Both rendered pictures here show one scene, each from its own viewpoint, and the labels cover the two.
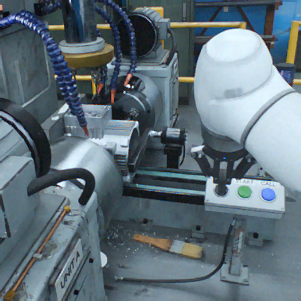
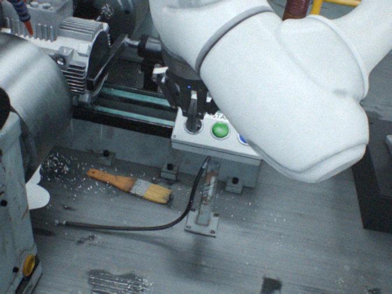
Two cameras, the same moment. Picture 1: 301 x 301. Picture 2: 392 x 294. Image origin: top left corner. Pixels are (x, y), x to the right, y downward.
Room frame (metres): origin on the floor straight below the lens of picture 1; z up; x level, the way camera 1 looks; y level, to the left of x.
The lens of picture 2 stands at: (0.03, -0.09, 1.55)
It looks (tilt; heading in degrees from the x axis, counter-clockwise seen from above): 37 degrees down; 346
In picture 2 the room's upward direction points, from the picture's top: 9 degrees clockwise
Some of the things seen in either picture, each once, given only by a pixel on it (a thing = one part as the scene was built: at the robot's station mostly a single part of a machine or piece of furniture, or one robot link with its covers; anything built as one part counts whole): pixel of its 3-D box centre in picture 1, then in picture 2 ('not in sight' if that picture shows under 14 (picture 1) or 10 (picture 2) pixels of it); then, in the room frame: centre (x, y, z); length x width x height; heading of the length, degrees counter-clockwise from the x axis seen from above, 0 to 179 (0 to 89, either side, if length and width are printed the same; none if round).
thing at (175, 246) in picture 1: (166, 244); (128, 184); (0.83, -0.14, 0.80); 0.21 x 0.05 x 0.01; 64
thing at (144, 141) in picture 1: (141, 148); (109, 60); (1.04, -0.10, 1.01); 0.26 x 0.04 x 0.03; 161
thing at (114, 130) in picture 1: (103, 149); (58, 55); (1.05, 0.02, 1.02); 0.20 x 0.19 x 0.19; 71
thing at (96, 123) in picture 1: (89, 121); (39, 14); (1.07, 0.06, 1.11); 0.12 x 0.11 x 0.07; 71
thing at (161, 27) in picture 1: (151, 57); not in sight; (1.65, -0.21, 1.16); 0.33 x 0.26 x 0.42; 161
